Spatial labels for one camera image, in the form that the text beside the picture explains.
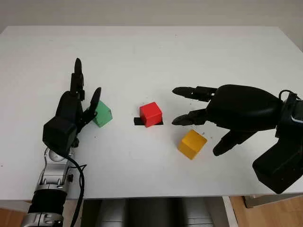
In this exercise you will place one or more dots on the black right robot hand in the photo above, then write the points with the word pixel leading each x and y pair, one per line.
pixel 246 108

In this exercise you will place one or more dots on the green wooden block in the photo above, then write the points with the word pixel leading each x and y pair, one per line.
pixel 104 114

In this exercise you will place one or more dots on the black tape strip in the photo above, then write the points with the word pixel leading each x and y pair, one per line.
pixel 137 121

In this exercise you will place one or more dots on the white table leg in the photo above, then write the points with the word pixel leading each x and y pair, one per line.
pixel 14 204
pixel 230 212

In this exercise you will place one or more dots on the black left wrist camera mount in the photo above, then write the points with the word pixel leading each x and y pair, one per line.
pixel 59 134

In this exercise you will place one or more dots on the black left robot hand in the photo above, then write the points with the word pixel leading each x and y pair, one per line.
pixel 67 106

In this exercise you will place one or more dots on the yellow wooden block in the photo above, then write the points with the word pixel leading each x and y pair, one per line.
pixel 191 144

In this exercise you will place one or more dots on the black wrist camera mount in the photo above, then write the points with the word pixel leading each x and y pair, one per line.
pixel 277 165
pixel 59 134

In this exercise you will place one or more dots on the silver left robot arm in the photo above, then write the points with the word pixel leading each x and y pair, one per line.
pixel 53 172

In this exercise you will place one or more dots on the red wooden block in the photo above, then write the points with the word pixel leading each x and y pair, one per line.
pixel 151 113

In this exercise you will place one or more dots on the dark grey robot body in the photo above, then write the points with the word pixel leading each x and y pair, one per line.
pixel 151 212

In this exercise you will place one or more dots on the grey box on floor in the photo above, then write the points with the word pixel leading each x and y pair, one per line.
pixel 255 202

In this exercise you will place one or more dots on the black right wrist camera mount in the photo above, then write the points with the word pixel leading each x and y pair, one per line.
pixel 277 165

